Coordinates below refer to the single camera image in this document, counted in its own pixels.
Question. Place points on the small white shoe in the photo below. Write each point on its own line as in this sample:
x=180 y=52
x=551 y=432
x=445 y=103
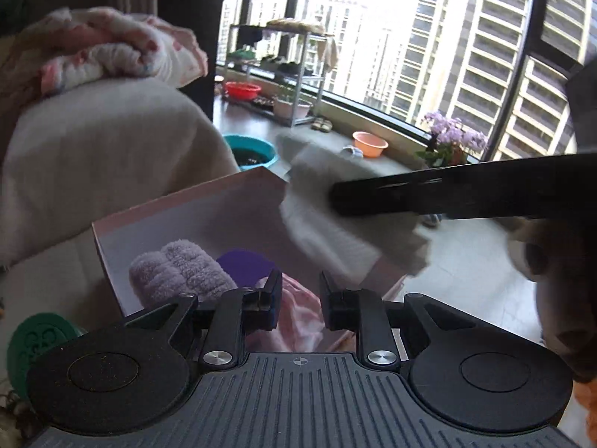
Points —
x=350 y=151

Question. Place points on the green round lid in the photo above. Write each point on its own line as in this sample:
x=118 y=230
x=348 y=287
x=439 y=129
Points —
x=35 y=340

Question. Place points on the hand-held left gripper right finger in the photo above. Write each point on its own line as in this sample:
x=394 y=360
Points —
x=330 y=305

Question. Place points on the pink cardboard box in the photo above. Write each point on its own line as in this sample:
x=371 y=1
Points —
x=200 y=210

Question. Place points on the red plastic basin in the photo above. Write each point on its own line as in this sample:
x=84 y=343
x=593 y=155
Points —
x=242 y=89

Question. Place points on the pink striped cloth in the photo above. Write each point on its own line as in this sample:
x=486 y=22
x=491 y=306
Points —
x=301 y=312

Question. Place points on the metal shoe rack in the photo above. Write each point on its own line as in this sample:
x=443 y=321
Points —
x=280 y=63

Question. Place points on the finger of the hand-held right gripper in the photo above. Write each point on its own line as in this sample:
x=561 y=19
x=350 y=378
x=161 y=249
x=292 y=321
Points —
x=466 y=191

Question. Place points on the orange plastic basin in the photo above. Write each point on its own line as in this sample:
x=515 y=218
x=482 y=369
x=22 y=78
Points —
x=369 y=143

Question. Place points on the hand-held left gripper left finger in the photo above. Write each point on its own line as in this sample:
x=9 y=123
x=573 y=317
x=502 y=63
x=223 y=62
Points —
x=271 y=301

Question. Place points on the purple cloth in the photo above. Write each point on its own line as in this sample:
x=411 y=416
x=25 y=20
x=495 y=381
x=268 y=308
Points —
x=242 y=266

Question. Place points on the potted plant in white pot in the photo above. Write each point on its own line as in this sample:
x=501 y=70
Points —
x=291 y=105

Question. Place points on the beige blanket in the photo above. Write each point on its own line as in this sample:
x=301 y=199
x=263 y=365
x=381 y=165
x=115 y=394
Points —
x=102 y=149

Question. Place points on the purple flower plant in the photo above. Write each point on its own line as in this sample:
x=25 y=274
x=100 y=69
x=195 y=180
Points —
x=450 y=135

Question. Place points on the white grey towel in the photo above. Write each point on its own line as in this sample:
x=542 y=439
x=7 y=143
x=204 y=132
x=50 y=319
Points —
x=326 y=238

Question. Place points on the teal plastic basin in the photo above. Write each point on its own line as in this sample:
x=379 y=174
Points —
x=254 y=149

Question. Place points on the cloth hanging on rack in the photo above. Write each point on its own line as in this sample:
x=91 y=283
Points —
x=330 y=53

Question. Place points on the lavender fluffy towel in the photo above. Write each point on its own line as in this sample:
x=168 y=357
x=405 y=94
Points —
x=182 y=270

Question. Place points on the pink floral blanket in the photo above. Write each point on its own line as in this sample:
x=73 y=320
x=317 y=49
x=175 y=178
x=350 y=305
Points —
x=116 y=46

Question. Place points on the pair of beige slippers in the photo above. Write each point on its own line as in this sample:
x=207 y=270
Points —
x=322 y=124

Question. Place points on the orange cloth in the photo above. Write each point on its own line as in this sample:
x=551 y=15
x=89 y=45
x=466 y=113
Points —
x=586 y=401

